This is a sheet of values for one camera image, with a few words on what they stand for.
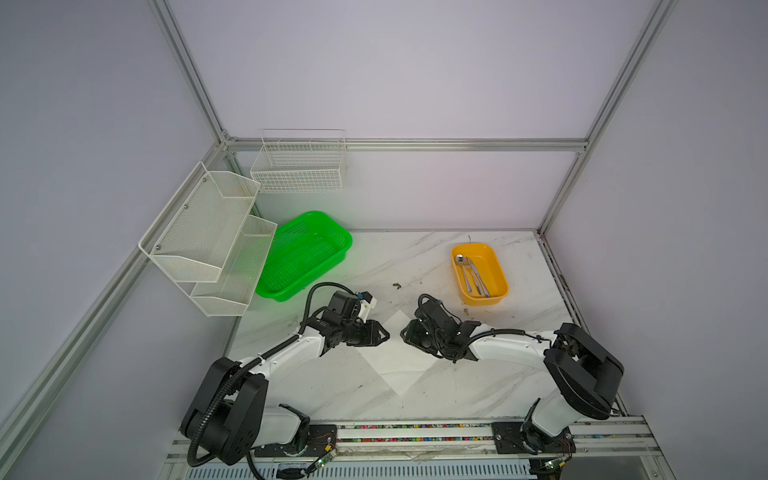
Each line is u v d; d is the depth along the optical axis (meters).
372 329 0.75
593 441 0.75
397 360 0.87
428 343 0.75
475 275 1.07
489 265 1.10
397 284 1.04
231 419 0.41
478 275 1.07
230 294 0.88
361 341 0.76
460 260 1.11
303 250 1.15
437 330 0.68
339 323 0.69
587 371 0.45
